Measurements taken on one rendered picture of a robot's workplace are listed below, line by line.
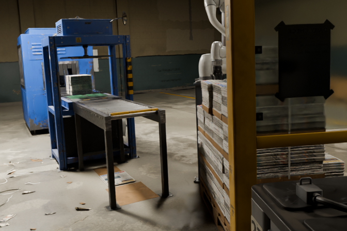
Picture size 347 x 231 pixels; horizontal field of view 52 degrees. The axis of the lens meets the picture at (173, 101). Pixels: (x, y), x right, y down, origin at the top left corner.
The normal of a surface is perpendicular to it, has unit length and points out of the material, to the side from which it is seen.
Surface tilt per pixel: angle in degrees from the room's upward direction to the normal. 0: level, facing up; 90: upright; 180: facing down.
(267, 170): 90
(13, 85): 90
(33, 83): 90
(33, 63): 90
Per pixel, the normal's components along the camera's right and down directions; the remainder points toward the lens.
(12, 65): 0.45, 0.09
